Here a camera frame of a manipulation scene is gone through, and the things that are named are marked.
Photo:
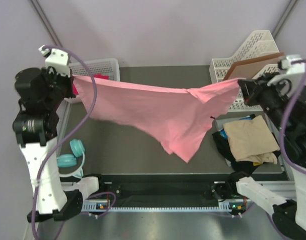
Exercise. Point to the teal headphones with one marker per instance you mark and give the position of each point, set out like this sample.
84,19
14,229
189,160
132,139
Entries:
70,160

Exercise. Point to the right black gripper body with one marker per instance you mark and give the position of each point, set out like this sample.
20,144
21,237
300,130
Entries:
269,97

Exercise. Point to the white perforated file organizer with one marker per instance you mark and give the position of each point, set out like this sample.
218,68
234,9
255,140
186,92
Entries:
257,55

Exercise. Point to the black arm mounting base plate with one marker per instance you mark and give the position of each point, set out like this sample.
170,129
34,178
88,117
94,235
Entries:
166,200

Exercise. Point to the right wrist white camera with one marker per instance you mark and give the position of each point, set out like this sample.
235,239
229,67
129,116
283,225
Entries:
288,69

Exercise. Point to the pink t-shirt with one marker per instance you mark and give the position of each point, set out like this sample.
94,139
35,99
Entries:
177,118

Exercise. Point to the aluminium frame rail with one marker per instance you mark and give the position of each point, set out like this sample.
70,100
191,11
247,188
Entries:
213,190

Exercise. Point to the brown cardboard sheet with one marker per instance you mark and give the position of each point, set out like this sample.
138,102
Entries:
250,67

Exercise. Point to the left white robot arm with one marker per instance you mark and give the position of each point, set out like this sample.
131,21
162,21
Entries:
41,91

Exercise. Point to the black t-shirt with blue print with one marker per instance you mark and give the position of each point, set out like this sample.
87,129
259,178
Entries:
222,145

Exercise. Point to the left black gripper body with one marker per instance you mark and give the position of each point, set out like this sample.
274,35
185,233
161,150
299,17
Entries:
60,86

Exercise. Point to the grey folded t-shirt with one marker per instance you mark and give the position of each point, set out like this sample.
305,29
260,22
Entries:
219,123

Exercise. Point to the white plastic mesh basket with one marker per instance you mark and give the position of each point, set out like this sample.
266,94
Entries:
107,69

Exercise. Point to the wrist white camera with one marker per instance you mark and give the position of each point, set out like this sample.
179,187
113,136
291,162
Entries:
57,59
288,69

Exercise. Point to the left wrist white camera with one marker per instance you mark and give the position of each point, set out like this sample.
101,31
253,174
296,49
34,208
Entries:
57,59

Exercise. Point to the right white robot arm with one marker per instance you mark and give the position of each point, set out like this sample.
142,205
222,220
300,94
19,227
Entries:
288,114

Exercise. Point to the beige folded t-shirt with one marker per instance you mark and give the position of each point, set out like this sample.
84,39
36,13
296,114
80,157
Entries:
251,140

